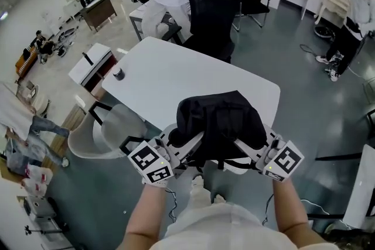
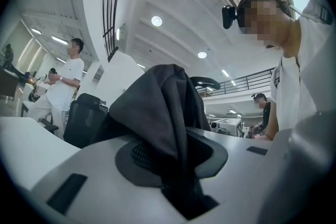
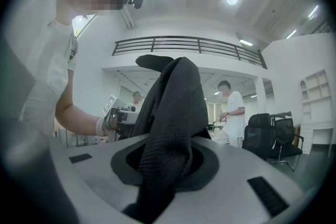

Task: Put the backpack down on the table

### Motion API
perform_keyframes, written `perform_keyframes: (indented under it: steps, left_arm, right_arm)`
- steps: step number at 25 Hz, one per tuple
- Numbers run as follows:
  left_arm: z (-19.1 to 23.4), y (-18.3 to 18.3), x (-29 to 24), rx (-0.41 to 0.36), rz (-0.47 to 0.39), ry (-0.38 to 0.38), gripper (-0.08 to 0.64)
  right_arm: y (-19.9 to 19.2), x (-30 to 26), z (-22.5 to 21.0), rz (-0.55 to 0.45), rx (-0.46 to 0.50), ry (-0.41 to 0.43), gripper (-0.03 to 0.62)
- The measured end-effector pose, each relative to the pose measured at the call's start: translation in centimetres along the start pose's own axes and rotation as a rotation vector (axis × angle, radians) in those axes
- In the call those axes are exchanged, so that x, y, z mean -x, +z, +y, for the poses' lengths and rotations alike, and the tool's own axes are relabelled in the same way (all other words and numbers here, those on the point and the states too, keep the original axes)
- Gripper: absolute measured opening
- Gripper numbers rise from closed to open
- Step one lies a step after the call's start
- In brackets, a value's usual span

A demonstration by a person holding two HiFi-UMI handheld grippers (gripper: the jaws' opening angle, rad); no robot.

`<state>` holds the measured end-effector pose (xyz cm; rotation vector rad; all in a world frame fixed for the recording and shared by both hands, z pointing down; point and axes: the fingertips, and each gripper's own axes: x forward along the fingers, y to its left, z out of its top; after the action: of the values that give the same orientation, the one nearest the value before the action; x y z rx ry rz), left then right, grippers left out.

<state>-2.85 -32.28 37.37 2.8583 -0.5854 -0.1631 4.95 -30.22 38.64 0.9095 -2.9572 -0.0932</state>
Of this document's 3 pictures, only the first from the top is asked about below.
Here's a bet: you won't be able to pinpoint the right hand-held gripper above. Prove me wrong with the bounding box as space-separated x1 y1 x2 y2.
233 124 305 183

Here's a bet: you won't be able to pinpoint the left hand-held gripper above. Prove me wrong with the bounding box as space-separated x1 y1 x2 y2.
127 122 206 186

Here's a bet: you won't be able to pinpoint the black backpack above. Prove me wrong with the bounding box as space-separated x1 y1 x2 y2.
168 90 269 170

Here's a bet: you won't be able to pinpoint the person's left forearm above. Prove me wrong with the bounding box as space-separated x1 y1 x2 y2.
124 183 170 250

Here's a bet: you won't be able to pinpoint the person's right forearm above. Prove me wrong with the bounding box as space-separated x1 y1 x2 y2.
272 177 326 244

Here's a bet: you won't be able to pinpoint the white wristband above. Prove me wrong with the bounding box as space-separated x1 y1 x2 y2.
142 177 170 189

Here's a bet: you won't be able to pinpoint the beige shell chair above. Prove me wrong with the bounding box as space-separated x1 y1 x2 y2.
67 104 148 160

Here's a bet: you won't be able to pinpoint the person's beige trousers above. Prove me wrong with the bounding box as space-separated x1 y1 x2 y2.
187 183 212 212

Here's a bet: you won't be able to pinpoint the white table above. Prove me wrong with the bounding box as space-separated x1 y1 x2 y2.
87 36 281 176

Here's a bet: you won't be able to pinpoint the small dark cup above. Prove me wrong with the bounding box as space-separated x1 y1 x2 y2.
112 66 126 81

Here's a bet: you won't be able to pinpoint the person's white shirt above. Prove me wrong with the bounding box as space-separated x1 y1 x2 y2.
149 201 340 250

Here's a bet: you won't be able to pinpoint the white desk black legs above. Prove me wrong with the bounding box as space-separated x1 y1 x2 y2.
307 143 375 230

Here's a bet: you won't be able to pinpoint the white low cabinet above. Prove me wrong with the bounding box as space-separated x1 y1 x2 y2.
68 43 118 95

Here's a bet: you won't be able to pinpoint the round black floor device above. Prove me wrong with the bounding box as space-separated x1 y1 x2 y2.
313 25 335 39

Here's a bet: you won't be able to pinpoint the black high-back office chair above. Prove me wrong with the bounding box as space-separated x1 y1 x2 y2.
182 0 236 64

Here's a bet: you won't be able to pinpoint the white red plastic bag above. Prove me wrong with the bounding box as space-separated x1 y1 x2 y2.
24 164 54 186
21 178 48 200

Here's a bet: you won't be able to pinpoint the white small chair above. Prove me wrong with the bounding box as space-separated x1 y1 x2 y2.
27 84 51 115

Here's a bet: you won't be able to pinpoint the grey equipment box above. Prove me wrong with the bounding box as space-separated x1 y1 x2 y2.
23 196 58 219

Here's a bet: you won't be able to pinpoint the brown wooden desk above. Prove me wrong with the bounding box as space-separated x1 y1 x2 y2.
80 0 118 33

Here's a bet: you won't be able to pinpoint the cream dresser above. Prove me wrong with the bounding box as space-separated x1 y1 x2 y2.
314 0 351 26

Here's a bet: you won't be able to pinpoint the black tripod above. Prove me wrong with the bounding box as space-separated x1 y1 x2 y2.
23 223 70 237

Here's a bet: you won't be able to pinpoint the wooden bench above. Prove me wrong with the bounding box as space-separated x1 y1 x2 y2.
15 46 39 80

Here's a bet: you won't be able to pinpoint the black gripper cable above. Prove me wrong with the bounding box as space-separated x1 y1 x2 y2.
261 193 275 227
165 186 179 224

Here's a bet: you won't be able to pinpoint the white floor cable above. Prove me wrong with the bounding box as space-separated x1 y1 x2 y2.
300 198 352 230

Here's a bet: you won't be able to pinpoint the black floor cable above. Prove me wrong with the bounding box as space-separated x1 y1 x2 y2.
299 43 319 57

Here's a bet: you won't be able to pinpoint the chrome wheeled frame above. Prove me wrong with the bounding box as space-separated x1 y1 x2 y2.
56 26 80 57

